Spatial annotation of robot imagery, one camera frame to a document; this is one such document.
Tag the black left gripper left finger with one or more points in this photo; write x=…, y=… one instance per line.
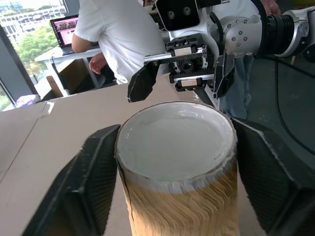
x=81, y=186

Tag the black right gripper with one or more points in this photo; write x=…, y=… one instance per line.
x=189, y=65

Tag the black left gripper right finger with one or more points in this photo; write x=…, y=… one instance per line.
x=275, y=177

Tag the ribbed brown paper cup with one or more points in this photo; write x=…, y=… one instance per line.
x=172, y=147

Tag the seated person in white shirt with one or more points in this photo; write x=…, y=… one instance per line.
x=118, y=29

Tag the purple patterned packet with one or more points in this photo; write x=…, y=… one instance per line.
x=28, y=100

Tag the open black laptop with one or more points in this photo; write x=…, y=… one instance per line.
x=65, y=29

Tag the white desk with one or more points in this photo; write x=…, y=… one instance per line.
x=49, y=55

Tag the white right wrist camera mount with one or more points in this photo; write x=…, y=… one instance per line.
x=187, y=31

